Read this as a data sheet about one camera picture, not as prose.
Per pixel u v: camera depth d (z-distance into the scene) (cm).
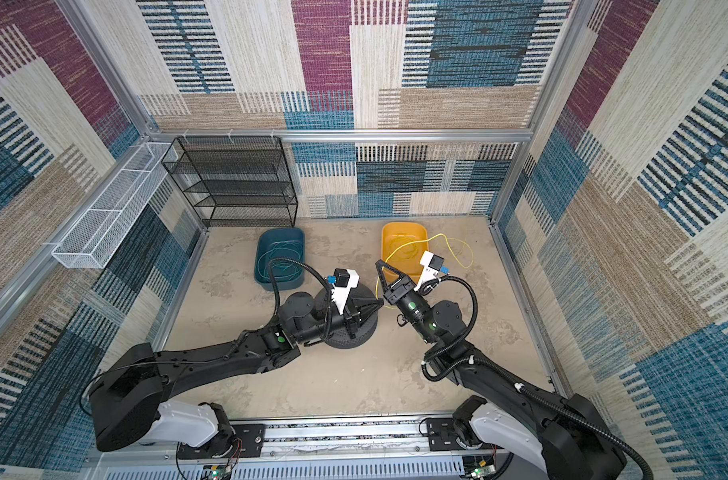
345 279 62
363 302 66
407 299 63
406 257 108
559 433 40
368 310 69
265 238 110
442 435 73
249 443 73
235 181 109
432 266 64
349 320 62
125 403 42
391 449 73
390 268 67
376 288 68
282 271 99
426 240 70
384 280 67
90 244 70
